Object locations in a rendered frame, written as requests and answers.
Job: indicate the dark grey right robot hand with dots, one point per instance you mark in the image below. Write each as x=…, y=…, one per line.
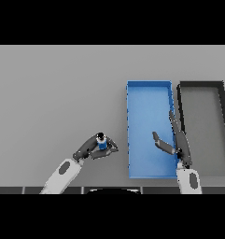
x=181, y=143

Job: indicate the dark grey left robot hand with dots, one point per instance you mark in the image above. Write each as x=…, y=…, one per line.
x=86, y=148

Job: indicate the blue pipe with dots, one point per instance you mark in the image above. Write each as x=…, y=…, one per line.
x=101, y=142

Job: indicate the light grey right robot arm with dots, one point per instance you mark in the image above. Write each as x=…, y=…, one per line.
x=189, y=181

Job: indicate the dark grey bin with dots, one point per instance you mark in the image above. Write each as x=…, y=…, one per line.
x=205, y=127

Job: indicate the blue bin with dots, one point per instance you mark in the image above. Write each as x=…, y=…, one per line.
x=150, y=130

